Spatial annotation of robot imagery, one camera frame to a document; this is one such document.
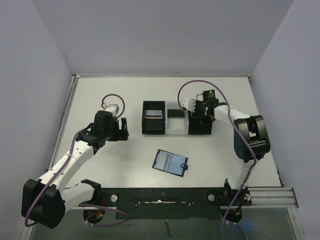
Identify silver credit card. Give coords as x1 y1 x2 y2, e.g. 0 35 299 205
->
145 109 163 119

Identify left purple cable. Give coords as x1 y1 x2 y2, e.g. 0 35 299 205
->
24 93 131 228

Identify black white card tray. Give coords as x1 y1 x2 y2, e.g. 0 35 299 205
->
141 100 213 136

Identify white silver card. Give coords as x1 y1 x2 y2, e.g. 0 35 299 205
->
163 153 173 171

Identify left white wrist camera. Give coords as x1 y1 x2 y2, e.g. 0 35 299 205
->
101 103 120 118

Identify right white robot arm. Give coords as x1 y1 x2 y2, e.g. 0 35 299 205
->
180 90 271 190

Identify aluminium frame rail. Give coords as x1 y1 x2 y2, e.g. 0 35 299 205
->
248 187 299 208

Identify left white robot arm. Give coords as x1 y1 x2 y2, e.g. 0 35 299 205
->
21 110 129 229

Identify blue leather card holder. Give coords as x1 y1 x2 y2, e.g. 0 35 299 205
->
152 149 189 177

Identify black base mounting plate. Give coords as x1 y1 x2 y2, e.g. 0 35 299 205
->
87 187 252 220

